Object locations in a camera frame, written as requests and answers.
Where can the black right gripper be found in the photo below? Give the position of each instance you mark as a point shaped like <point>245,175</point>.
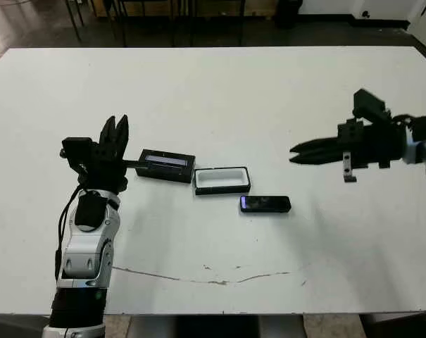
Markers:
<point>378,144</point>

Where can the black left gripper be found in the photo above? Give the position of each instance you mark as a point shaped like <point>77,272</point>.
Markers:
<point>105,174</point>

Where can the black box lid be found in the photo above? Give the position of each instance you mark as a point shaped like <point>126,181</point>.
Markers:
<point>163,172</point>

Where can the black ribbed camera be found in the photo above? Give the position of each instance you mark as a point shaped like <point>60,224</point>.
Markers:
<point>265,204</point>

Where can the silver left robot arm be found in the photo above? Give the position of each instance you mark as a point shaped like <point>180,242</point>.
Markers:
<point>86,246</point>

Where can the black box with white insert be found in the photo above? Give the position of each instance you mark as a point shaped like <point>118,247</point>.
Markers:
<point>219,176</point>

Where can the black bin with purple bag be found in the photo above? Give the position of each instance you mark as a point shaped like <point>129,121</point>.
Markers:
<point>288,14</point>

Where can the white door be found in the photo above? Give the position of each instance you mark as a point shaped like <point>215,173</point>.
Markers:
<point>420,15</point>

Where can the dark grey robot lower body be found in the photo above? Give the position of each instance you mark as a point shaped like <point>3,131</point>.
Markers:
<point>216,327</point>

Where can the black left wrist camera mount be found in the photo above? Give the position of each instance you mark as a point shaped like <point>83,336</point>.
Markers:
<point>77,148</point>

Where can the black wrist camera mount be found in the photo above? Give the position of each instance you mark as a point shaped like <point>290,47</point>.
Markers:
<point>77,148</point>
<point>369,104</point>

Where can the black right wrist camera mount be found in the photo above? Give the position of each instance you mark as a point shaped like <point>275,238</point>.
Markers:
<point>369,104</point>

